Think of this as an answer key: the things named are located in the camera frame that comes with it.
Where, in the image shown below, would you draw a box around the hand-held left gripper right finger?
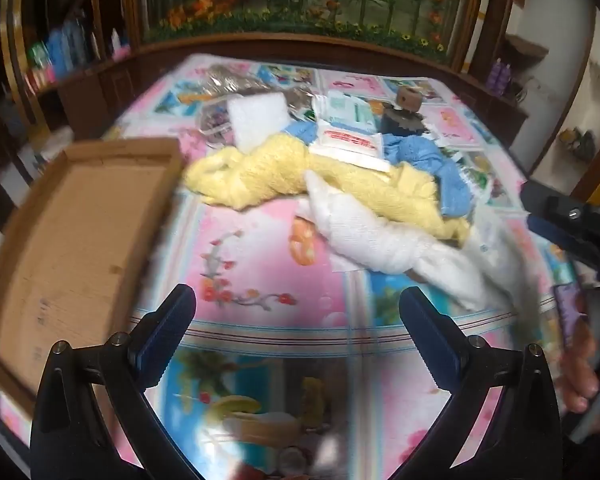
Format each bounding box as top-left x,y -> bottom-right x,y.
395,287 -> 563,480

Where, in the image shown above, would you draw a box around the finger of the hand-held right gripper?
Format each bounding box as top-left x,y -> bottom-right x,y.
522,180 -> 600,272

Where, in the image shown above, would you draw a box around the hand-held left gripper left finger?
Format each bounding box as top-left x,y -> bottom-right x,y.
30,284 -> 206,480

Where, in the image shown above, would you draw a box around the green white medicine sachet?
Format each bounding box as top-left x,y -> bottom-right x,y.
452,152 -> 493,206

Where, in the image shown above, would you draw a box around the white towel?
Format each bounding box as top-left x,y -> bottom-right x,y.
295,170 -> 546,326

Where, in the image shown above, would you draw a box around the blue towel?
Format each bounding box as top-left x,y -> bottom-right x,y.
285,122 -> 476,221

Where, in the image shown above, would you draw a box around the cardboard box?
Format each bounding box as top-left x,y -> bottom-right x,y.
0,137 -> 186,413

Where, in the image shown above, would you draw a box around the yellow towel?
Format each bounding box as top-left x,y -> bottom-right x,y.
185,135 -> 473,248

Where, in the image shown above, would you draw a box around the white gauze packet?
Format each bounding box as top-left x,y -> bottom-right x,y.
307,120 -> 386,171

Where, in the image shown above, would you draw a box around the green white wipes packet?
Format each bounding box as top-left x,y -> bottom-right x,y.
312,102 -> 381,134
325,90 -> 373,107

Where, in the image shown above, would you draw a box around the white cloth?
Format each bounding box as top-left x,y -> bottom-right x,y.
227,92 -> 291,153

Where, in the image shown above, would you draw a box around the person's right hand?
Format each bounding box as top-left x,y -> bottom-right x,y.
560,305 -> 600,413

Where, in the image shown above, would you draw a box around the printed tablecloth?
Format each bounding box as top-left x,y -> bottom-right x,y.
0,52 -> 581,480

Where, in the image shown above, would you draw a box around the purple bottles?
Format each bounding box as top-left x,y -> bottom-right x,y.
487,57 -> 513,93

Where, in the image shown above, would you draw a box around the black motor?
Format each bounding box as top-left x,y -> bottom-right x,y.
380,105 -> 426,137

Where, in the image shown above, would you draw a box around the cork wheel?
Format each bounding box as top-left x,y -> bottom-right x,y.
397,86 -> 421,111

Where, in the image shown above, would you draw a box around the clear plastic bag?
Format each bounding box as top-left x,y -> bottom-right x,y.
195,62 -> 313,136

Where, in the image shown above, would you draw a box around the blue plastic bottle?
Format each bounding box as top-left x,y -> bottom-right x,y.
45,17 -> 88,78

